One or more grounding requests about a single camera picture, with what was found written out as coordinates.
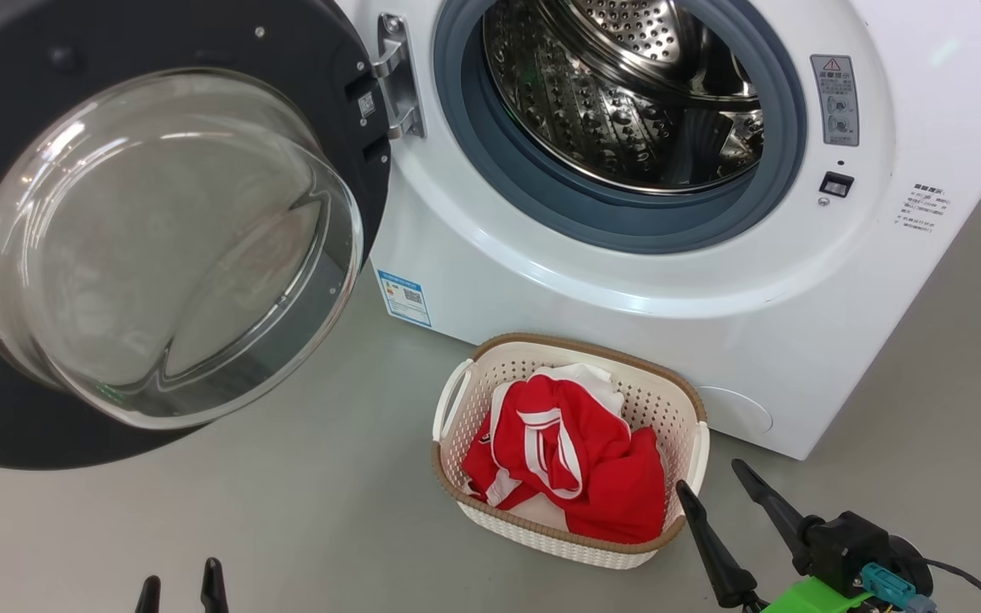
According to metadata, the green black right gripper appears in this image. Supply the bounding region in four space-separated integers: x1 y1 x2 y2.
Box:
676 459 936 613

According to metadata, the red and white garment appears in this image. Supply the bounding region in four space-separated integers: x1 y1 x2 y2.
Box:
461 364 668 546

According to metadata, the black round washing machine door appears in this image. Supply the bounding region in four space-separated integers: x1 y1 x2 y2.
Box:
0 0 393 471

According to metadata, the cream perforated laundry basket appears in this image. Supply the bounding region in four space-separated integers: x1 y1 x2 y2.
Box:
431 333 710 570

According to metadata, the white washing machine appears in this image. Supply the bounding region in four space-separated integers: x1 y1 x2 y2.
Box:
333 0 981 461

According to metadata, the grey rubber door gasket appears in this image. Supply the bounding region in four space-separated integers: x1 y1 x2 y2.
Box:
433 0 808 255

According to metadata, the metal door hinge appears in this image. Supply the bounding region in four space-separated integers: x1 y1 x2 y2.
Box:
369 13 427 141

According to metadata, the round white filter cover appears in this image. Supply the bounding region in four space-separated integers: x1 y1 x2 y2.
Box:
697 386 774 437

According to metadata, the blue energy label sticker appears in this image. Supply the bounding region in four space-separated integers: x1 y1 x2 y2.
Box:
376 269 433 329

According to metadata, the small black text sticker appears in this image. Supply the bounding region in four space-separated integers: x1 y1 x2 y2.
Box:
895 183 953 235

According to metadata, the grey warning sticker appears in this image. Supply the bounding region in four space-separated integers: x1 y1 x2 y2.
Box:
811 54 861 147

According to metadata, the teal cable connector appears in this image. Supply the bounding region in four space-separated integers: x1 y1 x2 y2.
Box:
861 562 938 613

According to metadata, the thin black cable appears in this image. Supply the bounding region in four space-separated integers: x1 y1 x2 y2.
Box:
925 558 981 613

